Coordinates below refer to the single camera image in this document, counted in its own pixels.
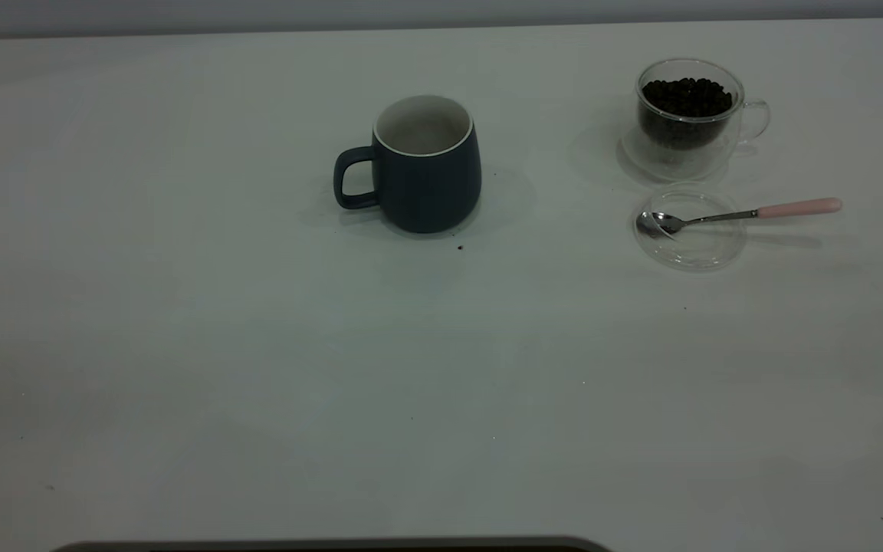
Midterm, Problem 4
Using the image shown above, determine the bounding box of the dark grey-blue ceramic mug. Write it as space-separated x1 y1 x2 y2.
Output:
333 94 482 234

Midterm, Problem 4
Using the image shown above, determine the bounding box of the metal spoon with pink handle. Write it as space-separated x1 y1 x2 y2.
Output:
635 198 842 240

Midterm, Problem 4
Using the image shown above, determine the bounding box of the clear round glass lid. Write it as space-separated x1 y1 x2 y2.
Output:
633 184 747 271

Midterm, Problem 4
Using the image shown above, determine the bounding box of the coffee beans heap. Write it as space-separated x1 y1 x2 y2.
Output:
640 77 734 151

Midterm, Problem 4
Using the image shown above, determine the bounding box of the clear glass saucer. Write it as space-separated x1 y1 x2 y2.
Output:
620 123 732 183

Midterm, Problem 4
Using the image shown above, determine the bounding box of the clear glass cup with handle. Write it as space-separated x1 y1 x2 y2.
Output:
635 58 770 166

